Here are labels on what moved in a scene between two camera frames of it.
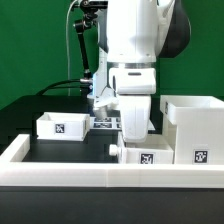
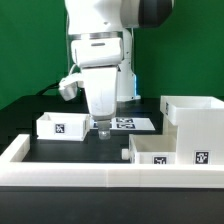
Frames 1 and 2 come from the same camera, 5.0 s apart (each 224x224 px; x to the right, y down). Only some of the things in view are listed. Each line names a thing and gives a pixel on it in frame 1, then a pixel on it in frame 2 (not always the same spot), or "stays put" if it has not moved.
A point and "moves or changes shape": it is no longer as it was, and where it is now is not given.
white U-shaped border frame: x=15 y=171 stays put
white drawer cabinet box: x=194 y=127 stays put
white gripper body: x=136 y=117 to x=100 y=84
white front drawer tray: x=142 y=153 moves or changes shape
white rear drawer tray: x=59 y=126 stays put
